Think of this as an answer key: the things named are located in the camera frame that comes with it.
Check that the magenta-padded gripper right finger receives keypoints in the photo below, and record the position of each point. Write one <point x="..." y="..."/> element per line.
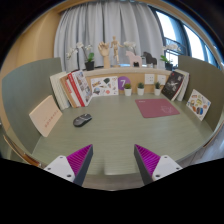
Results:
<point x="166" y="165"/>

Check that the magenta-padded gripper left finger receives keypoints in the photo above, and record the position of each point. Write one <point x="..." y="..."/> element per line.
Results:
<point x="60" y="165"/>

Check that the dark grey computer mouse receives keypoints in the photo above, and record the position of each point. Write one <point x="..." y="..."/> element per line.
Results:
<point x="82" y="120"/>

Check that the pink mouse pad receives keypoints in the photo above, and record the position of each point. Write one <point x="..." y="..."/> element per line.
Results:
<point x="156" y="108"/>

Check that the beige thin book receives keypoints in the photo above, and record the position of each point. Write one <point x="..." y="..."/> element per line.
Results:
<point x="45" y="116"/>

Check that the colourful picture card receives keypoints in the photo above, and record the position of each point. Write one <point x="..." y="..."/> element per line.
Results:
<point x="198" y="104"/>

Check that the white book with red strip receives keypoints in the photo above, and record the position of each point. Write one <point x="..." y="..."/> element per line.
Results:
<point x="71" y="94"/>

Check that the small succulent in white pot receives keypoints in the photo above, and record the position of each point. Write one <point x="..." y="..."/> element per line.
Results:
<point x="157" y="91"/>
<point x="128" y="91"/>
<point x="140" y="91"/>

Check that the thick white book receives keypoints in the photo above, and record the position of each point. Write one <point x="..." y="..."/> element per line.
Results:
<point x="57" y="88"/>

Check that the red cover book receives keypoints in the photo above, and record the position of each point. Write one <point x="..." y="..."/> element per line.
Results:
<point x="75" y="88"/>

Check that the black cover book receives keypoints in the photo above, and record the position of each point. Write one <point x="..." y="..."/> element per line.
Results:
<point x="172" y="86"/>

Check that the tan cover book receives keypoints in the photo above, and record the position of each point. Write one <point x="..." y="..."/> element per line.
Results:
<point x="65" y="84"/>

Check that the white sticker sheet card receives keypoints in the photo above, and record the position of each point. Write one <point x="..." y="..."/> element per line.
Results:
<point x="104" y="86"/>

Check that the purple round number sign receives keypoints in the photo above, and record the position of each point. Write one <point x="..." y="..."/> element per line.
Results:
<point x="123" y="81"/>

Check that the white orchid in black pot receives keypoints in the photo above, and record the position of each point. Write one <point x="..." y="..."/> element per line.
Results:
<point x="169" y="66"/>
<point x="89" y="65"/>

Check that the wooden desk back shelf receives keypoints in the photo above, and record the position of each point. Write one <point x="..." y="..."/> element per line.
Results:
<point x="133" y="71"/>

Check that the black horse figure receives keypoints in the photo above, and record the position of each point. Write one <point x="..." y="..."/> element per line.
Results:
<point x="150" y="59"/>

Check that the pink horse figure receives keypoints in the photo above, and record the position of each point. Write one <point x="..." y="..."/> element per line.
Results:
<point x="133" y="58"/>

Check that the wooden mannequin figure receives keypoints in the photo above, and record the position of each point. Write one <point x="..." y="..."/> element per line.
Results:
<point x="115" y="46"/>

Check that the light grey curtain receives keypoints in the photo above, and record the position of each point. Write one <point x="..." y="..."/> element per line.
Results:
<point x="100" y="23"/>

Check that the white wall socket plate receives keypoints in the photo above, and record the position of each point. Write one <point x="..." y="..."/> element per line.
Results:
<point x="149" y="79"/>

